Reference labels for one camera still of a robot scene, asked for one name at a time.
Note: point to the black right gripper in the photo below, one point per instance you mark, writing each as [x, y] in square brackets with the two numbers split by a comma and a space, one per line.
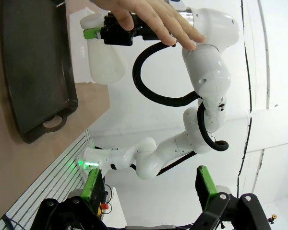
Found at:
[117, 37]

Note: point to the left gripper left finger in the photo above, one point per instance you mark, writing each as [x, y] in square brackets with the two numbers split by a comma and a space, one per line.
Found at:
[93, 184]

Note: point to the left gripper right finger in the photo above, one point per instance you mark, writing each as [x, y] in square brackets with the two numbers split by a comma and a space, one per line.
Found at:
[206, 187]

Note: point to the white plastic conical flask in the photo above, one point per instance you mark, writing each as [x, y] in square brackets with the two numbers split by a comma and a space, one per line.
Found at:
[105, 64]

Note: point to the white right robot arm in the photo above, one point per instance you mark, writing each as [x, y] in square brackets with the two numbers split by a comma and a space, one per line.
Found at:
[206, 72]

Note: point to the person's left hand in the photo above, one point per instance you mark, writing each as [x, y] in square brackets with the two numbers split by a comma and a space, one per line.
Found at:
[153, 16]

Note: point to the yellow emergency stop box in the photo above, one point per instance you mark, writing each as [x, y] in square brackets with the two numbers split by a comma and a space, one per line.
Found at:
[102, 208]

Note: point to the aluminium slotted mounting plate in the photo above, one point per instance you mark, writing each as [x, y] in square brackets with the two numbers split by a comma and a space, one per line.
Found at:
[50, 172]

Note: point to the dark brown plastic tray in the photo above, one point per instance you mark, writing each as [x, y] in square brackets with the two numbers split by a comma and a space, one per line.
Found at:
[38, 72]

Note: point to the white wall pipe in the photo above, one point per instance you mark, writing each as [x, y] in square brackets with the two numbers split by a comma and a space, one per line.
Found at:
[266, 48]

